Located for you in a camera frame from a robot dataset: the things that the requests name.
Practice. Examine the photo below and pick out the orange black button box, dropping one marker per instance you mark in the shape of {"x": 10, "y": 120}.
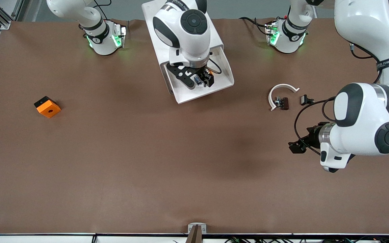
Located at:
{"x": 48, "y": 108}

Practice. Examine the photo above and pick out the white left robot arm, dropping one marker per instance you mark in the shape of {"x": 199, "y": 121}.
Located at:
{"x": 360, "y": 128}

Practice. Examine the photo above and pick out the white table edge rail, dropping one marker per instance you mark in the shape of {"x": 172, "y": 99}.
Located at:
{"x": 46, "y": 239}

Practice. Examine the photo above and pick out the brown table cover sheet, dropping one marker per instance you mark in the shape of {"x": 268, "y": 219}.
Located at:
{"x": 181, "y": 168}

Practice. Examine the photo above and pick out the white curved plastic arc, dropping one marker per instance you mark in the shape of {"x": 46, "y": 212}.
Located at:
{"x": 273, "y": 92}

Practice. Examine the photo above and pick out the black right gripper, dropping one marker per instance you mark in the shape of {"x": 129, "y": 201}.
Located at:
{"x": 204, "y": 73}

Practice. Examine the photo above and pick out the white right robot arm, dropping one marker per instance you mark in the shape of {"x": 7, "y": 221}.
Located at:
{"x": 187, "y": 37}

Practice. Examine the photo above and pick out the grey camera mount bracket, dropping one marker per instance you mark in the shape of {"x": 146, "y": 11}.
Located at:
{"x": 197, "y": 229}

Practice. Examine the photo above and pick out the white base connector box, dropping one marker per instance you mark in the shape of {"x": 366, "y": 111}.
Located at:
{"x": 272, "y": 33}
{"x": 120, "y": 35}

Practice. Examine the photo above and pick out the dark brown clip part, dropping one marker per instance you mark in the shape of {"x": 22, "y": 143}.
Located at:
{"x": 284, "y": 103}

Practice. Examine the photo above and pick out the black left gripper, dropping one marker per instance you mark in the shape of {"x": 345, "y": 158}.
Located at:
{"x": 313, "y": 136}

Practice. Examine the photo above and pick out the small black clip part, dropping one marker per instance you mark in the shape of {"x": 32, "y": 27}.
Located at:
{"x": 304, "y": 100}

